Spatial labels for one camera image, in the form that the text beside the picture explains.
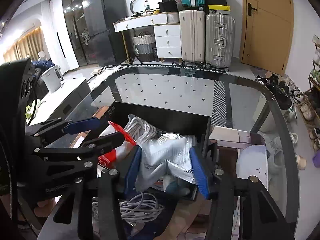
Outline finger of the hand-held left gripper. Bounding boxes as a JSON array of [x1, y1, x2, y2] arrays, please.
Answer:
[[34, 131, 125, 163], [25, 117, 105, 143]]

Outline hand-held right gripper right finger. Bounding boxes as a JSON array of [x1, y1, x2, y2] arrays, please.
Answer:
[[189, 147, 297, 240]]

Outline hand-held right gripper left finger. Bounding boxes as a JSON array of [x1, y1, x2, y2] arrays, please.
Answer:
[[37, 145, 143, 240]]

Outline red white snack packet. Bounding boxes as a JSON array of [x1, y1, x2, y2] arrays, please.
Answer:
[[97, 121, 137, 168]]

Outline bagged white cable bundle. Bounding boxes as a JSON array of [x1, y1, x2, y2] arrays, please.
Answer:
[[124, 114, 175, 145]]

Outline black storage box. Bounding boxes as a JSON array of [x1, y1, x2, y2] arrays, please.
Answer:
[[106, 101, 218, 202]]

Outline person's left hand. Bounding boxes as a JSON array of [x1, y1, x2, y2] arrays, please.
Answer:
[[32, 197, 59, 218]]

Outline grey side table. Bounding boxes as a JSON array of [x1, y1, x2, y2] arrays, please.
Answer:
[[26, 76, 92, 128]]

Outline white electric kettle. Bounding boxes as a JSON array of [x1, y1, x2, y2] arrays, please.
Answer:
[[41, 65, 64, 94]]

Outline blue puffer jacket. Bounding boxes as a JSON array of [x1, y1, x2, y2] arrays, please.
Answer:
[[31, 60, 54, 75]]

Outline black white patterned rug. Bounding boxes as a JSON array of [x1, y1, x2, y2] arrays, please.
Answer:
[[87, 64, 229, 128]]

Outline glass top table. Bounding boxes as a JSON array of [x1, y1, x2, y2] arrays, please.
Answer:
[[35, 65, 313, 240]]

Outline black tripod stand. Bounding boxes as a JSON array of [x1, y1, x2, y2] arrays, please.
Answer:
[[124, 46, 144, 65]]

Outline glass door cabinet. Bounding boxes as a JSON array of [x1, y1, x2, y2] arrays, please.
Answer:
[[60, 0, 100, 68]]

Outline beige curtain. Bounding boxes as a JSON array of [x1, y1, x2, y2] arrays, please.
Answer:
[[2, 27, 47, 63]]

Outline woven laundry basket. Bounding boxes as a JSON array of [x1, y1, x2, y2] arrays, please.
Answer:
[[133, 32, 156, 62]]

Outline black refrigerator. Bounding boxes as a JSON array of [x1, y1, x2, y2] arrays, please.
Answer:
[[82, 0, 125, 67]]

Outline scattered pile of shoes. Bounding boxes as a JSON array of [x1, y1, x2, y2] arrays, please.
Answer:
[[255, 71, 308, 175]]

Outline white vanity desk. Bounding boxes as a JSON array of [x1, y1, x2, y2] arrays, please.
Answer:
[[113, 12, 182, 64]]

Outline rows of racked shoes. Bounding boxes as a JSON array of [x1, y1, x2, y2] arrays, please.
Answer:
[[299, 36, 320, 152]]

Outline wooden shoe rack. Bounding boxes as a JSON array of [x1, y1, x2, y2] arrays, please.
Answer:
[[296, 35, 320, 153]]

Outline beige suitcase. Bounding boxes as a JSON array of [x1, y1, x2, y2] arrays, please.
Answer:
[[179, 10, 206, 64]]

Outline silver suitcase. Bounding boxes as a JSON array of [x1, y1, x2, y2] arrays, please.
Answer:
[[205, 13, 236, 72]]

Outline oval mirror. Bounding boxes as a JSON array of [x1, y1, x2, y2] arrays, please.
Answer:
[[130, 0, 163, 14]]

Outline white ribbed container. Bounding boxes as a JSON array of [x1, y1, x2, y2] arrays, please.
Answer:
[[166, 12, 180, 24]]

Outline black open box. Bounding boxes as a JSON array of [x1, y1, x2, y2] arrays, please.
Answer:
[[158, 1, 178, 13]]

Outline wooden door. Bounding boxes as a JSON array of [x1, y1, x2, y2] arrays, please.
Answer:
[[239, 0, 294, 75]]

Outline yellow black box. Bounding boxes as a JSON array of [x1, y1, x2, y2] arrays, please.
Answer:
[[208, 4, 230, 15]]

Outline white charging cable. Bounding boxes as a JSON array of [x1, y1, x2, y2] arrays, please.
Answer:
[[92, 191, 165, 228]]

